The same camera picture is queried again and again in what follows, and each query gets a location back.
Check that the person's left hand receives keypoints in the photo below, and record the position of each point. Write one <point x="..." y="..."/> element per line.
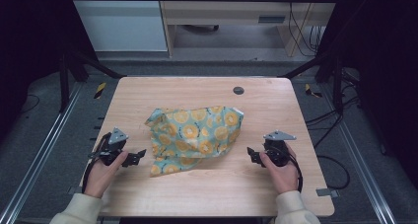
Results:
<point x="102" y="176"/>

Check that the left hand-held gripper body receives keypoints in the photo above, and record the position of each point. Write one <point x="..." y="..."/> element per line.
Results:
<point x="113" y="144"/>

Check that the black metal stand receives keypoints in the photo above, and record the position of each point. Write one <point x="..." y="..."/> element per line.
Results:
<point x="70" y="69"/>
<point x="330" y="69"/>

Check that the person's right hand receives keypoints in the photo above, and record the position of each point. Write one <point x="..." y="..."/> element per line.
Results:
<point x="282" y="176"/>

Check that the white cabinet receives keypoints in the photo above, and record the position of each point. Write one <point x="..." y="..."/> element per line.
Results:
<point x="121" y="23"/>

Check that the yellow black striped tape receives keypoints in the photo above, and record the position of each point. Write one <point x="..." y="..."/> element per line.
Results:
<point x="100" y="90"/>
<point x="310" y="90"/>

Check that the aluminium floor rail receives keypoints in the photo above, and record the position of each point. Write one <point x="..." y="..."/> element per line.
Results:
<point x="42" y="151"/>
<point x="361" y="158"/>

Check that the grey round table grommet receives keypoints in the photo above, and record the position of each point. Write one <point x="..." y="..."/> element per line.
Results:
<point x="238" y="90"/>

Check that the black curtain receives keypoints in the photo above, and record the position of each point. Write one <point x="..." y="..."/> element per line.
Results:
<point x="381" y="69"/>
<point x="29" y="36"/>

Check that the grey metal table bracket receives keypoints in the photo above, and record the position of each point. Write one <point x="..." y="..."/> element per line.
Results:
<point x="75" y="190"/>

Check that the teal cloth with orange slices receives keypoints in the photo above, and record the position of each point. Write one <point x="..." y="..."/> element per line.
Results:
<point x="194" y="135"/>

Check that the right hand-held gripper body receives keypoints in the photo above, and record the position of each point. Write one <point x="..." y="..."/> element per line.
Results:
<point x="277" y="148"/>

